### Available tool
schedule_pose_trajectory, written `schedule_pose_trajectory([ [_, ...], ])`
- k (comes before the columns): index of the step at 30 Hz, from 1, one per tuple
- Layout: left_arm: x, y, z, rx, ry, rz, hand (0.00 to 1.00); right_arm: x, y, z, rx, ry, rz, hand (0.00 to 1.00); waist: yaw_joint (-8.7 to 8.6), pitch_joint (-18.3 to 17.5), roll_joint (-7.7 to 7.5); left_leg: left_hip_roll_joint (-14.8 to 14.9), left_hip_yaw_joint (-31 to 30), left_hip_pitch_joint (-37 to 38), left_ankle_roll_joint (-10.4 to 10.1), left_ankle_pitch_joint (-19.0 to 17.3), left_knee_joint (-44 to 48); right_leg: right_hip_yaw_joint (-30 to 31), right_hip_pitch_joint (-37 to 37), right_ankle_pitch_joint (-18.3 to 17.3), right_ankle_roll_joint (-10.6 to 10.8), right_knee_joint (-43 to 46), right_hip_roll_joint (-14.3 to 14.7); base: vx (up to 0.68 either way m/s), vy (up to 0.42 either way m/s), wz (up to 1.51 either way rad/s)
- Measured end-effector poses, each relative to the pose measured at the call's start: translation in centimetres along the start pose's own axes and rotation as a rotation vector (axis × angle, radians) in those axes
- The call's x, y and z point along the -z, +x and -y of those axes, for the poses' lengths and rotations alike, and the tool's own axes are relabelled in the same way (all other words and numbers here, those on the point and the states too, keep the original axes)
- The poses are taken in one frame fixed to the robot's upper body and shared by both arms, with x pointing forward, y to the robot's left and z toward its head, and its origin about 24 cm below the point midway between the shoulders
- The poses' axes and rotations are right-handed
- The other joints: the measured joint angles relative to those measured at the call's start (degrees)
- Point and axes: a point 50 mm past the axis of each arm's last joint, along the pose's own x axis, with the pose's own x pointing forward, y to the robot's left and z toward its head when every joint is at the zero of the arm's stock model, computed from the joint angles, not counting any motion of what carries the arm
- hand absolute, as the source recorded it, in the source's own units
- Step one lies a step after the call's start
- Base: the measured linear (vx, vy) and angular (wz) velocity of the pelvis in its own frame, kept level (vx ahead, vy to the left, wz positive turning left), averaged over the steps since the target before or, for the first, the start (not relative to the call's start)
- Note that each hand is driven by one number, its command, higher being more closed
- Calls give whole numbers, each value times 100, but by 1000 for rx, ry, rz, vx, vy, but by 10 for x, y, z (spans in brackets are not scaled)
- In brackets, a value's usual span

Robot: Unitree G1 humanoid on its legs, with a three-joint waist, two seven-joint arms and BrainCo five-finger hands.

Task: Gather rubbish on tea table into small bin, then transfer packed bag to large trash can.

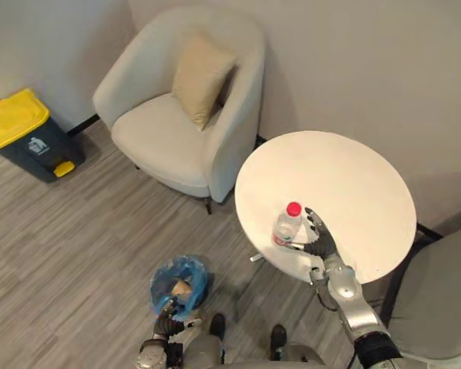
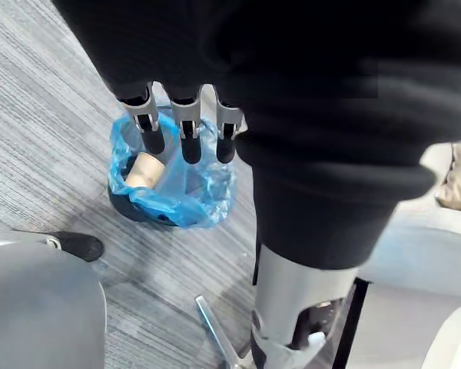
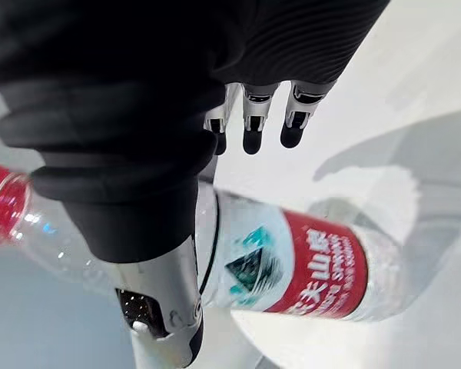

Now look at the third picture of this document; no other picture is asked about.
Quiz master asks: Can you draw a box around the right robot hand, black cloth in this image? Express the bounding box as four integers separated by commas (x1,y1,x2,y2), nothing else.
0,0,389,369

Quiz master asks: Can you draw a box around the clear plastic bottle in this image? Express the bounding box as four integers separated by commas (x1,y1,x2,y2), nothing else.
0,163,426,324

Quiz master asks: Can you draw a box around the thin black cable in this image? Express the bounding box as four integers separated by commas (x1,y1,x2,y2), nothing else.
197,191,221,299

